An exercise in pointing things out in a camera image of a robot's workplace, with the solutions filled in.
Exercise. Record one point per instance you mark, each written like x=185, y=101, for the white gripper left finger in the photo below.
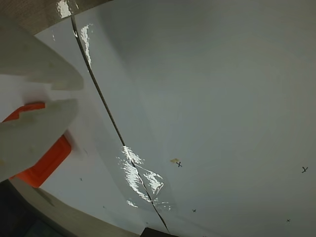
x=37, y=133

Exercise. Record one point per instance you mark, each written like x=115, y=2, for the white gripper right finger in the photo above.
x=44, y=64

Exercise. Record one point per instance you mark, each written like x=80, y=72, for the orange square block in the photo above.
x=50, y=161

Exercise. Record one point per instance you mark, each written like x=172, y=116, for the white paper sheet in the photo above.
x=93, y=148
x=222, y=98

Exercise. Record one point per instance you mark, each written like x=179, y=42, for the clear tape patch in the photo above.
x=140, y=177

